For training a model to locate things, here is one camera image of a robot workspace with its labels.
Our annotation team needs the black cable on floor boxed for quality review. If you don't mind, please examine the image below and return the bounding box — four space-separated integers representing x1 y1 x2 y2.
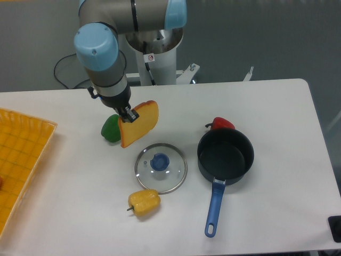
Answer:
53 53 93 90

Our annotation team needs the black device at table edge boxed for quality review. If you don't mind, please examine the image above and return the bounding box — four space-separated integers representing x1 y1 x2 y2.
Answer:
328 215 341 243

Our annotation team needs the orange toy bread slice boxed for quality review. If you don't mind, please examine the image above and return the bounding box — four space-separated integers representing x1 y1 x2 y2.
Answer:
118 100 159 148

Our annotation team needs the glass lid with blue knob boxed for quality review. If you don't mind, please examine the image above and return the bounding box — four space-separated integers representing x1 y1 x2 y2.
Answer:
134 143 188 195

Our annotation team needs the yellow toy bell pepper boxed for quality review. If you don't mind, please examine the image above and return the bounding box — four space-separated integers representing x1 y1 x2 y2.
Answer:
127 189 161 217

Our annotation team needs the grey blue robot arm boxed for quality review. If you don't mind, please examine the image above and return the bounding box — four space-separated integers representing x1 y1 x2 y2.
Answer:
74 1 187 123

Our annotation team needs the green toy bell pepper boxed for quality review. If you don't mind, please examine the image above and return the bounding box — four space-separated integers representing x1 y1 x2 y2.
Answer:
101 114 121 143

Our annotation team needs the yellow plastic basket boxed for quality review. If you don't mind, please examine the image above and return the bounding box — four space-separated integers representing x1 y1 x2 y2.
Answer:
1 108 57 235

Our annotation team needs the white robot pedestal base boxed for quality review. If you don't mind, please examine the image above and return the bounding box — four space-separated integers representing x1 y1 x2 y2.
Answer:
126 28 200 86

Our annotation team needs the dark pot with blue handle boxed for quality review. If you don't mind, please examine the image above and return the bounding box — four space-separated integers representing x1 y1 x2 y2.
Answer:
197 128 254 238

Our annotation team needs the red toy bell pepper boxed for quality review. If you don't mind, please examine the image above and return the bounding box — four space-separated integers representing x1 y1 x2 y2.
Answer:
205 117 235 130

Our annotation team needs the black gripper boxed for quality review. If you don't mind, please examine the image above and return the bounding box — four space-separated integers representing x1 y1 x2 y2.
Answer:
87 86 139 123

